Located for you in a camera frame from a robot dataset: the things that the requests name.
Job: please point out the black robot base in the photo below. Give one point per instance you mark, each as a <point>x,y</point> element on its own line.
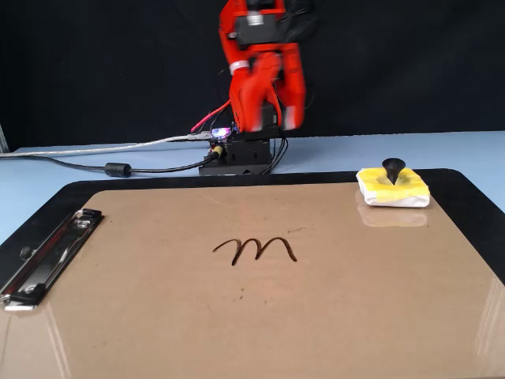
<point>248,156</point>

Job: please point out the yellow sponge with black knob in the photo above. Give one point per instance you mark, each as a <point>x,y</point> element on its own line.
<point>410,191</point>

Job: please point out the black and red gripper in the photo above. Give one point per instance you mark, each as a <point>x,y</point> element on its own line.
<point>256,33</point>

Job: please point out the metal clipboard clip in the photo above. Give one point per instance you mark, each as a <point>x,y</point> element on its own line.
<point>51,256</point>

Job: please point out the brown clipboard board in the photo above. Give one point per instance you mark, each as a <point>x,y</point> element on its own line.
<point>276,316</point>

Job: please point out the metal frame post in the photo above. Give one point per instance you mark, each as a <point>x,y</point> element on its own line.
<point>2,140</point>

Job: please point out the brown marker scribble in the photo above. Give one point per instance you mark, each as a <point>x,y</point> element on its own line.
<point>292,256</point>

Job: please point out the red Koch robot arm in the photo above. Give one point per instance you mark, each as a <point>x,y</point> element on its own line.
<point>227,43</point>

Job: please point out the black backdrop cloth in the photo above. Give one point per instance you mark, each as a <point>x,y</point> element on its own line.
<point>79,59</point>

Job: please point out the controller board with LED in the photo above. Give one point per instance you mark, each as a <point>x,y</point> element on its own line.
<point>221,132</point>

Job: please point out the black mat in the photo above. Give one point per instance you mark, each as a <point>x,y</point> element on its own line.
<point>158,183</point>

